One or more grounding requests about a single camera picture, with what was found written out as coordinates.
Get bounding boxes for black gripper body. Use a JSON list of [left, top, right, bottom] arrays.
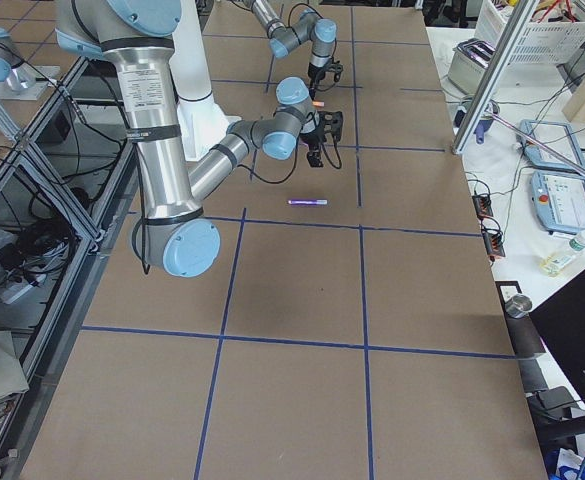
[[302, 125, 324, 152], [307, 63, 325, 89]]

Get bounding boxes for purple highlighter pen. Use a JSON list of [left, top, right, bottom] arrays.
[[287, 199, 328, 206]]

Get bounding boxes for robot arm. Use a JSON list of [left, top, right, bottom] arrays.
[[55, 1, 320, 277], [242, 0, 343, 99]]

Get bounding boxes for silver white toaster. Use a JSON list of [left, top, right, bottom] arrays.
[[448, 38, 496, 94]]

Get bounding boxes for orange terminal block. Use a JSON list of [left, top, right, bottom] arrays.
[[472, 193, 506, 262]]

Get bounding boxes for far teach pendant tablet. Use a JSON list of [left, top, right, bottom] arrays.
[[518, 119, 585, 172]]

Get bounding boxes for teach pendant tablet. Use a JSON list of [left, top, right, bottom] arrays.
[[531, 170, 585, 234], [518, 119, 585, 172]]

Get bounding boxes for white plastic basket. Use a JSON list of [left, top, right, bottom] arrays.
[[475, 1, 585, 65]]

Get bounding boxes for small metal cup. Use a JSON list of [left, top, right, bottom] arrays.
[[504, 293, 533, 319]]

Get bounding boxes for near teach pendant tablet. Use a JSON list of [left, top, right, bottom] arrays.
[[531, 170, 585, 234]]

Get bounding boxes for clear plastic bottle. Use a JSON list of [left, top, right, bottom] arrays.
[[540, 230, 585, 277]]

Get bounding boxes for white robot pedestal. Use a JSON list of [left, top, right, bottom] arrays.
[[170, 0, 239, 162]]

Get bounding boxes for purple handled pan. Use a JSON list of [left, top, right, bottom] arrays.
[[474, 117, 493, 145]]

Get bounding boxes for aluminium frame post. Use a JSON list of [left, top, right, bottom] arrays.
[[451, 0, 537, 155]]

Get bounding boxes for aluminium frame rail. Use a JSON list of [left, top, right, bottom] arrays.
[[0, 59, 136, 479]]

